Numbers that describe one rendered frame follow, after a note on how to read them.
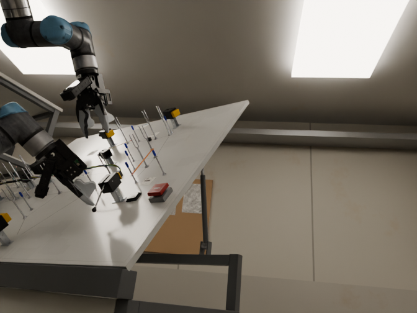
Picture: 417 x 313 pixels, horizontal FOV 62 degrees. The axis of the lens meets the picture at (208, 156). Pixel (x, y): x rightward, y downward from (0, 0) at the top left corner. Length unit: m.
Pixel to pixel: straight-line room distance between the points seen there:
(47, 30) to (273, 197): 2.71
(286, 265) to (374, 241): 0.81
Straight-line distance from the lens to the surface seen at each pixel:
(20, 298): 1.23
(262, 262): 3.30
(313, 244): 3.37
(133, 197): 1.15
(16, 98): 2.39
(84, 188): 1.08
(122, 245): 0.96
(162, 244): 3.39
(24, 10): 1.21
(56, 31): 1.12
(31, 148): 1.08
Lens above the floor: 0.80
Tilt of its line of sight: 23 degrees up
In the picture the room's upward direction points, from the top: 6 degrees clockwise
